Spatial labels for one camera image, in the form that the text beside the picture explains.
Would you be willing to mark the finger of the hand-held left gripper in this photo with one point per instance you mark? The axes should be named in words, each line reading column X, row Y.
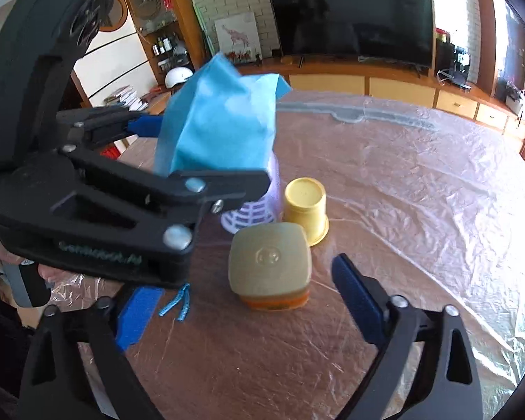
column 227, row 183
column 146, row 125

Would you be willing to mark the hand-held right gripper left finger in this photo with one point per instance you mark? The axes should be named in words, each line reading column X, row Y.
column 135, row 310

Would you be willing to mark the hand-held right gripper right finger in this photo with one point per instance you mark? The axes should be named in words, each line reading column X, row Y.
column 358, row 297

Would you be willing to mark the blue face mask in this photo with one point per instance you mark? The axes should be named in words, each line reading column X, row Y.
column 218, row 118

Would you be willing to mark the gold lid container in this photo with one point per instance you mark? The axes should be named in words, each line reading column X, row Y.
column 267, row 262

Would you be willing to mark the person's left hand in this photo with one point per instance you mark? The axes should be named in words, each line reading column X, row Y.
column 52, row 276

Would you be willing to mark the pile of books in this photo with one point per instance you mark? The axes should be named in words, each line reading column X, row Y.
column 124, row 98

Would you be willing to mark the white purple paper cup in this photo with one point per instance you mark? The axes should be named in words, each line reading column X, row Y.
column 253, row 214

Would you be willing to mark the white helmet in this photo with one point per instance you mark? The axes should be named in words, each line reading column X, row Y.
column 178, row 78

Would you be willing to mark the yellow plastic cup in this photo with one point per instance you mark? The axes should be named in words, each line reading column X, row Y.
column 304, row 210

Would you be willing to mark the round display plate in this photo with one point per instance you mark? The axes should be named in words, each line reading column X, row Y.
column 145, row 0

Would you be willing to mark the animal painting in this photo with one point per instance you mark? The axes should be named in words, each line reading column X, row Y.
column 238, row 35

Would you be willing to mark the wooden television cabinet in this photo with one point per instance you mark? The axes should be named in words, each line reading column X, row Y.
column 398, row 89

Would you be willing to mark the black flat television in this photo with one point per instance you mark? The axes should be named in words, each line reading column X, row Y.
column 350, row 17

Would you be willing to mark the white box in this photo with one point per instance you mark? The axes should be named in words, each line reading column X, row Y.
column 519, row 103

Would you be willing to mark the black coffee machine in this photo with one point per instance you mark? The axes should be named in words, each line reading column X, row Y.
column 461, row 63

